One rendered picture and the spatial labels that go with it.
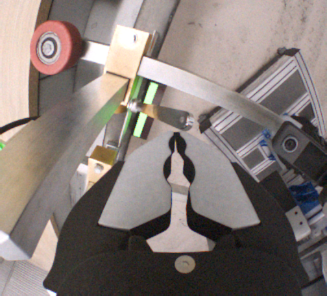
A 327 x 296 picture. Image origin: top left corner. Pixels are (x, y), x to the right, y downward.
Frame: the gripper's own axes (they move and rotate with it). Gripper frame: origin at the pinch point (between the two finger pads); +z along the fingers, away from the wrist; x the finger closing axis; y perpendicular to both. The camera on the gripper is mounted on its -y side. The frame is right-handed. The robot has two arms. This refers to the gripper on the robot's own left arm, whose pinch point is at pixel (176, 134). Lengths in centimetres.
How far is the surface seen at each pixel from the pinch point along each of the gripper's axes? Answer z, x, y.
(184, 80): 14.7, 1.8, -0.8
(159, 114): 4.3, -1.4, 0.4
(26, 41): 10.7, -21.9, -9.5
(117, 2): 38.7, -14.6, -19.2
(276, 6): 100, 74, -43
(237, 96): 14.7, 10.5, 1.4
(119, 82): 11.0, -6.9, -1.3
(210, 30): 101, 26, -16
